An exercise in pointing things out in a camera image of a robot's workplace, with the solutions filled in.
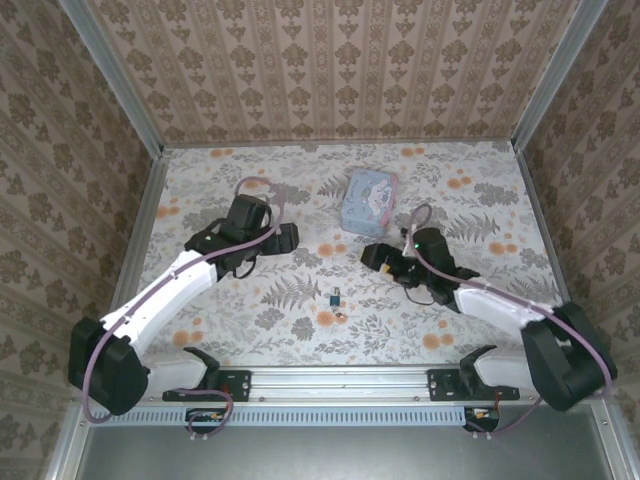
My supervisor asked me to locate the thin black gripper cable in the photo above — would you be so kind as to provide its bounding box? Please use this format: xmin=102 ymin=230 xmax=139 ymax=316
xmin=402 ymin=279 xmax=439 ymax=307
xmin=219 ymin=257 xmax=258 ymax=280

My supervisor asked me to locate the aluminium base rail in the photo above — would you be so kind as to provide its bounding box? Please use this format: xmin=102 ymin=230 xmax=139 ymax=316
xmin=74 ymin=363 xmax=612 ymax=402

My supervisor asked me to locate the thin black right gripper cable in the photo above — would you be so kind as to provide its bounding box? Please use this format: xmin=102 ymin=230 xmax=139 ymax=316
xmin=402 ymin=279 xmax=439 ymax=307

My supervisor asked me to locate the aluminium frame post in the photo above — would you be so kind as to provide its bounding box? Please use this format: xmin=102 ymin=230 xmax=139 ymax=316
xmin=512 ymin=0 xmax=609 ymax=151
xmin=58 ymin=0 xmax=166 ymax=154

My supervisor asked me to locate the small circuit board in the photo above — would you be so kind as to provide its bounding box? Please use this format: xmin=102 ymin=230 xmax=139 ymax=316
xmin=463 ymin=405 xmax=501 ymax=432
xmin=185 ymin=407 xmax=227 ymax=434

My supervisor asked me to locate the grey metal sheet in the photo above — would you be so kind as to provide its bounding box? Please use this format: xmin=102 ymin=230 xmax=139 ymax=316
xmin=45 ymin=403 xmax=640 ymax=480

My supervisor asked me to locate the aluminium table edge bar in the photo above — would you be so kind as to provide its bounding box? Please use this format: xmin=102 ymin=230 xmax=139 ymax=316
xmin=513 ymin=139 xmax=592 ymax=364
xmin=94 ymin=147 xmax=171 ymax=366

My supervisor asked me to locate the thin black left gripper cable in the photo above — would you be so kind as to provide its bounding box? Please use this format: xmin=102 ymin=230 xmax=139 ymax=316
xmin=219 ymin=257 xmax=258 ymax=280

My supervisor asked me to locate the light blue cartoon tin box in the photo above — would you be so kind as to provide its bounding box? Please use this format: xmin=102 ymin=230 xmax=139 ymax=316
xmin=340 ymin=167 xmax=400 ymax=239

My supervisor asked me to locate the grey slotted cable duct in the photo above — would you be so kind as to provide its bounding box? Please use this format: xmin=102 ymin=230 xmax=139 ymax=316
xmin=92 ymin=405 xmax=506 ymax=427

